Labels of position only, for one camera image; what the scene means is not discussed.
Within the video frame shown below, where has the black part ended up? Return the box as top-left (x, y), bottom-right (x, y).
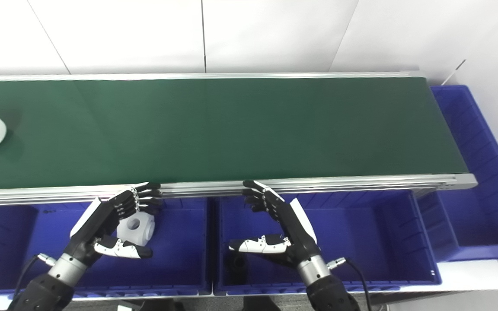
top-left (227, 251), bottom-right (249, 281)

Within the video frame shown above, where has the blue plastic bin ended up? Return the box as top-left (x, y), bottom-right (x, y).
top-left (0, 198), bottom-right (213, 299)
top-left (212, 190), bottom-right (442, 297)
top-left (418, 85), bottom-right (498, 263)

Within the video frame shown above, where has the white block with round hole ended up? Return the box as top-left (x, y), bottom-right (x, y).
top-left (116, 210), bottom-right (156, 248)

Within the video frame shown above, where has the green conveyor belt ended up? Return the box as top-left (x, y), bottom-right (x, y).
top-left (0, 77), bottom-right (469, 190)
top-left (0, 70), bottom-right (478, 207)

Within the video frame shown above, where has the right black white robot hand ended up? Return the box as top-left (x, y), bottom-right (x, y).
top-left (228, 180), bottom-right (322, 265)

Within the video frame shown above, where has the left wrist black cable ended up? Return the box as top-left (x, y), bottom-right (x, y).
top-left (13, 254), bottom-right (57, 303)

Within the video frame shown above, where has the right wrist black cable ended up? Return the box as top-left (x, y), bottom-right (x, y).
top-left (327, 257), bottom-right (373, 311)

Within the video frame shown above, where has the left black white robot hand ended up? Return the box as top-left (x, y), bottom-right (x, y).
top-left (64, 181), bottom-right (164, 265)

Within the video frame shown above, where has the thin grey rod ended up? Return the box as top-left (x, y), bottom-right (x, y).
top-left (441, 60), bottom-right (466, 86)

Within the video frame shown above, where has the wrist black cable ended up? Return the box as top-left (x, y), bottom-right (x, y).
top-left (13, 254), bottom-right (57, 303)
top-left (327, 257), bottom-right (373, 311)

